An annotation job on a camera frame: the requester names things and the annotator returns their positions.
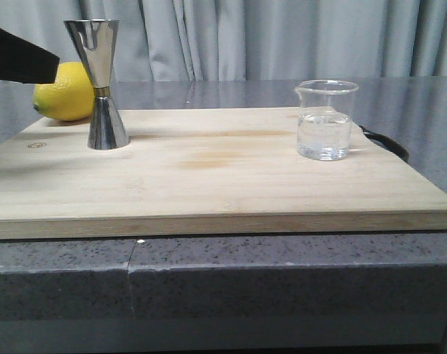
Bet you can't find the grey curtain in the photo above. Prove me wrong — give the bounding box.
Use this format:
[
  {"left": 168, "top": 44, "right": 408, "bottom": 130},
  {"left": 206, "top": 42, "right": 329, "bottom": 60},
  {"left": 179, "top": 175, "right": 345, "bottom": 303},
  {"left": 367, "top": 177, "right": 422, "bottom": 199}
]
[{"left": 0, "top": 1, "right": 447, "bottom": 82}]

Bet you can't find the black cutting board handle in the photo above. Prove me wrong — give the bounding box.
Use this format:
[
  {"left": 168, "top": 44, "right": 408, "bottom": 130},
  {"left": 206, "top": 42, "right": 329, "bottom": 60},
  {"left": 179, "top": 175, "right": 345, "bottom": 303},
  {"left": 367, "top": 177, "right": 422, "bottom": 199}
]
[{"left": 360, "top": 125, "right": 409, "bottom": 163}]

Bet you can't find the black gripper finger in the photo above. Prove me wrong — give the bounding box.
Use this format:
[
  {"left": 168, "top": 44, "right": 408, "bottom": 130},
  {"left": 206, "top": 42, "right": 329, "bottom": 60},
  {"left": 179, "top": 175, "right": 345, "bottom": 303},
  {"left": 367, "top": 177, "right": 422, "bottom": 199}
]
[{"left": 0, "top": 28, "right": 60, "bottom": 84}]

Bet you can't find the clear glass beaker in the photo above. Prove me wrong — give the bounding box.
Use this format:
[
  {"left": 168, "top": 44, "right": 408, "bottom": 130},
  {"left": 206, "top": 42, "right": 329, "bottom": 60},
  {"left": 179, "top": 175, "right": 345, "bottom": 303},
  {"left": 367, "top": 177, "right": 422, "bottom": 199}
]
[{"left": 294, "top": 79, "right": 359, "bottom": 161}]

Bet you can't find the silver double jigger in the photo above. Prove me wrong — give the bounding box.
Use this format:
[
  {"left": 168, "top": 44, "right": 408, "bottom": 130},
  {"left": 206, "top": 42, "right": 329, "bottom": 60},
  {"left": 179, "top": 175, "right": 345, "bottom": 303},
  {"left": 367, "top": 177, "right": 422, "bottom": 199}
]
[{"left": 64, "top": 19, "right": 130, "bottom": 150}]

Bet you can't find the wooden cutting board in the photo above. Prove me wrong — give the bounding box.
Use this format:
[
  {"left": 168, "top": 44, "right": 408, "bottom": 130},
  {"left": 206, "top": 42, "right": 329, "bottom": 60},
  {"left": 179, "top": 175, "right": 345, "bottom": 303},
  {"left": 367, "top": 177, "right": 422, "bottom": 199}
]
[{"left": 0, "top": 107, "right": 447, "bottom": 239}]

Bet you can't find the yellow lemon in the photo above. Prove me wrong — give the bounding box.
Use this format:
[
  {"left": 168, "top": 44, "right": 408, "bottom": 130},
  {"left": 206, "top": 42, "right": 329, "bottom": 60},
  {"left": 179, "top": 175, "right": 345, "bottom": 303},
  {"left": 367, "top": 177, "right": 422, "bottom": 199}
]
[{"left": 32, "top": 62, "right": 94, "bottom": 122}]

